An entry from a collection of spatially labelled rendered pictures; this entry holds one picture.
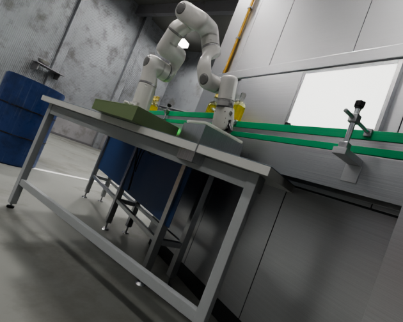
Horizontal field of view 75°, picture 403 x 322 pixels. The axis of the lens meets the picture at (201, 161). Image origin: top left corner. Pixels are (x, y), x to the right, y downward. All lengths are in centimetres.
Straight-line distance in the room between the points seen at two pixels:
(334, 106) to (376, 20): 42
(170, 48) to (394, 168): 107
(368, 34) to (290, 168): 73
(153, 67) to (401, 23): 108
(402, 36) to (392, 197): 74
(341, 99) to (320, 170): 42
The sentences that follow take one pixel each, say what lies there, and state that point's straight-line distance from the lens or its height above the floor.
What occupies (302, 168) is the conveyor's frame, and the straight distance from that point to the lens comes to 101.
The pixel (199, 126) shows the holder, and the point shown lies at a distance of 106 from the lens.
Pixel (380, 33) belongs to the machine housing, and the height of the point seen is 148.
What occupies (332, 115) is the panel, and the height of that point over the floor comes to 109.
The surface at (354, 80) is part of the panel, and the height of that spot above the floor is 125.
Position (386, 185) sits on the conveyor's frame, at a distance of 89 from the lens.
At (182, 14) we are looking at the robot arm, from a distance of 134.
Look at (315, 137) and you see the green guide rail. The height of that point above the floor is 93.
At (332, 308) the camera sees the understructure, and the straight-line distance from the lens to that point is 114.
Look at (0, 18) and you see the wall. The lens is 1155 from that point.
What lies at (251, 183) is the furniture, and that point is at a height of 68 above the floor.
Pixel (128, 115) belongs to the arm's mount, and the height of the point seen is 77.
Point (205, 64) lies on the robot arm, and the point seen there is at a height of 108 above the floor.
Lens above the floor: 64
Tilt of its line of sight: 3 degrees up
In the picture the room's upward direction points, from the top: 22 degrees clockwise
